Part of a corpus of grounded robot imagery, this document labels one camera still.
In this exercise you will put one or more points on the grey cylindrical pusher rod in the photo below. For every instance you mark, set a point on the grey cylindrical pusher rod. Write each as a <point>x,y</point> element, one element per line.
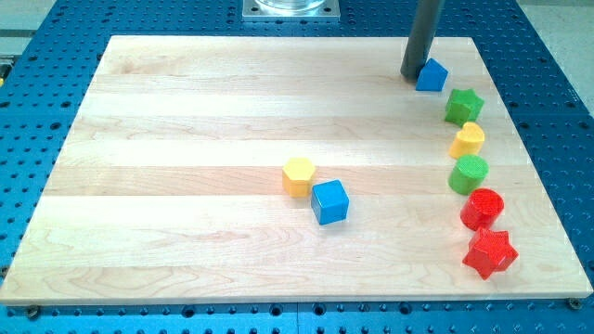
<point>420,40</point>

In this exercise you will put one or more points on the green star block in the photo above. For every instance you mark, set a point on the green star block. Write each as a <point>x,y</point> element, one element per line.
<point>463,106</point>

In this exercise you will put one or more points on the red star block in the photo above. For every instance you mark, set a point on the red star block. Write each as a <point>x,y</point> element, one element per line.
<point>489,252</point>

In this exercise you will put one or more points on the yellow heart block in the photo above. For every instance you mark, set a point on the yellow heart block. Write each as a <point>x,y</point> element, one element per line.
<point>469,140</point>

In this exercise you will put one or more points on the green cylinder block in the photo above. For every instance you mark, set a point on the green cylinder block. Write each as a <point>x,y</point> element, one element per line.
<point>468,174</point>

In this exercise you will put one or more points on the red cylinder block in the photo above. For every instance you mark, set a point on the red cylinder block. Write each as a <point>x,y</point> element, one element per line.
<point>482,208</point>

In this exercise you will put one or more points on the yellow hexagon block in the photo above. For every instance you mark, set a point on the yellow hexagon block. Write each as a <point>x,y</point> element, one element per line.
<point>297,177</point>

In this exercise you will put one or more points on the blue cube block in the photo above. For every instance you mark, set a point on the blue cube block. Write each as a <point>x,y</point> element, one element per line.
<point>329,202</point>

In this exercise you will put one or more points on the light wooden board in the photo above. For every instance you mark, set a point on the light wooden board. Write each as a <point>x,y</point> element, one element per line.
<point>168,188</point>

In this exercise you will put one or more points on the blue perforated metal table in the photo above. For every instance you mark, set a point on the blue perforated metal table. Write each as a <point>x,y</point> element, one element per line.
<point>47,84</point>

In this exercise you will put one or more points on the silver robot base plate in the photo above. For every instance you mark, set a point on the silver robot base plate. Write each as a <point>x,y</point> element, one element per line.
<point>264,10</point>

